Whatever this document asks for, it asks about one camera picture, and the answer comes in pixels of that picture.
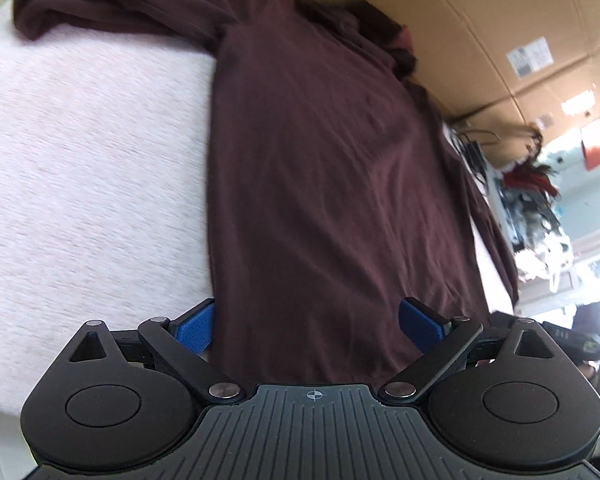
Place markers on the cluttered white shelf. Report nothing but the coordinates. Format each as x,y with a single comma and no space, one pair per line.
540,240

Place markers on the white shipping label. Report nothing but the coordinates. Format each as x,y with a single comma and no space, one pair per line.
530,57

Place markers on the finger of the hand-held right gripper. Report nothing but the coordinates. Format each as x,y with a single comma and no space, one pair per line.
500,321

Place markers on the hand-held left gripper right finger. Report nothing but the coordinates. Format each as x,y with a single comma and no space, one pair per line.
420,325

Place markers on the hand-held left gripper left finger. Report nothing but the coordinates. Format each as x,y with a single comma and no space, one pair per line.
195,327

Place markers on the black power adapter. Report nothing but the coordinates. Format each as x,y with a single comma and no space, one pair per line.
474,155

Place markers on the brown cardboard wall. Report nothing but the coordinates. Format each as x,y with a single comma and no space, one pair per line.
480,10

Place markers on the maroon hoodie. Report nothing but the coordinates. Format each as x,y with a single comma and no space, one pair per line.
330,160

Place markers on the red feather duster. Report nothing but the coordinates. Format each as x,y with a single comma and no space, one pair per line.
527,177

